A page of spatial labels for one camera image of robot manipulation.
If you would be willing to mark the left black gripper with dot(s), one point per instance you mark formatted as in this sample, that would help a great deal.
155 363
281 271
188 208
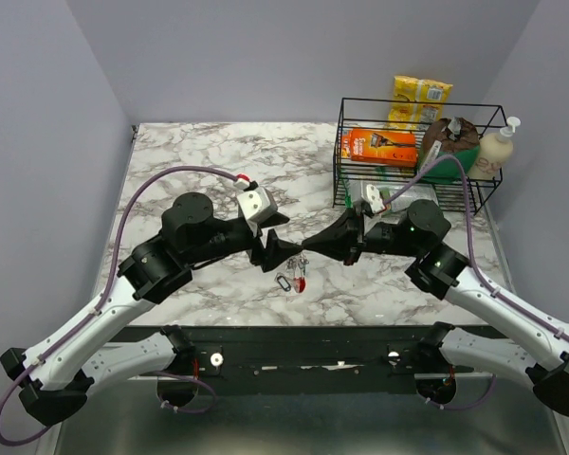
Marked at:
276 252

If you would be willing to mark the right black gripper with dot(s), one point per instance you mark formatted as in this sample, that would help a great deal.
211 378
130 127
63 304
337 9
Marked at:
344 240

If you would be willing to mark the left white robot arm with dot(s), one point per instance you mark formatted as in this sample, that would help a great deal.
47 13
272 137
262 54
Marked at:
58 375

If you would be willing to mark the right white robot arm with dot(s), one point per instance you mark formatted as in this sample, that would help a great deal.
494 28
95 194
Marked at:
533 349

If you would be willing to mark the green white flat pouch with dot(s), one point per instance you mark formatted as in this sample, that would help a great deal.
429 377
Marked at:
388 190

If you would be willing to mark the orange razor box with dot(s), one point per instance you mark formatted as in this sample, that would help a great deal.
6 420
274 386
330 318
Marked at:
377 146

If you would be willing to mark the brown green bag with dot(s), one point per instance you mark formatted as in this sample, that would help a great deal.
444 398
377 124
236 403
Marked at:
448 136

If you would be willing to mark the yellow snack packet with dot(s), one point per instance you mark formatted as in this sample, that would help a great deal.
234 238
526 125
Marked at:
417 103

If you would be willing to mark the cream lotion pump bottle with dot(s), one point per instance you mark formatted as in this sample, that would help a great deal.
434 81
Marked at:
495 149

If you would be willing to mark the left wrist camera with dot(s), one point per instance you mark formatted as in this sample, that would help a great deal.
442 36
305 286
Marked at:
257 205

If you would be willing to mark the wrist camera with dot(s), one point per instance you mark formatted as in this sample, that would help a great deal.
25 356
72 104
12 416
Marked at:
366 199
257 205

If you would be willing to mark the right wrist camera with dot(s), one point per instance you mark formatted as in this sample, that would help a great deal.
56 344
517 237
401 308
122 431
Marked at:
366 199

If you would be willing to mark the black mounting base rail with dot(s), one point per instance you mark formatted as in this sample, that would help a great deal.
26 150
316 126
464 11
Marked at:
279 360

